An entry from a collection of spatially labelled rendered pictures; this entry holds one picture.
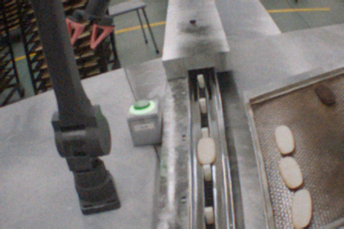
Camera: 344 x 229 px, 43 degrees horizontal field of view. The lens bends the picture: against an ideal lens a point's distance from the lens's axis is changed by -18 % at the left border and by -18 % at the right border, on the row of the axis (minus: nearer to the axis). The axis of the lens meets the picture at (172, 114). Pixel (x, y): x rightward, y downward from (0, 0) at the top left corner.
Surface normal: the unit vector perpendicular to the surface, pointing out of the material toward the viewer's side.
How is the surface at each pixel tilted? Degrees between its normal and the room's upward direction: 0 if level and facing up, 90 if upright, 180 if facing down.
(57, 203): 0
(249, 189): 0
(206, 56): 90
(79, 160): 90
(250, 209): 0
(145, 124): 90
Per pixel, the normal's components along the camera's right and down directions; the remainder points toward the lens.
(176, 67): -0.02, 0.46
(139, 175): -0.18, -0.87
